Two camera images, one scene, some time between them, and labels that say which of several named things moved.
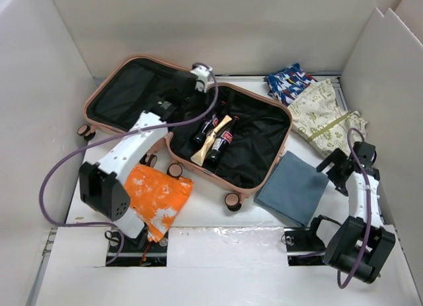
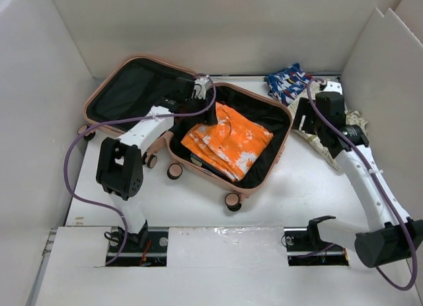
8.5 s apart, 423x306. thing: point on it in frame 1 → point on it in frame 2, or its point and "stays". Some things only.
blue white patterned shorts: [287, 84] stays
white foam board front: [207, 266] stays
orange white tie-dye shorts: [155, 197] → [231, 144]
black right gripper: [337, 156] → [304, 109]
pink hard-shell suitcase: [232, 139] stays
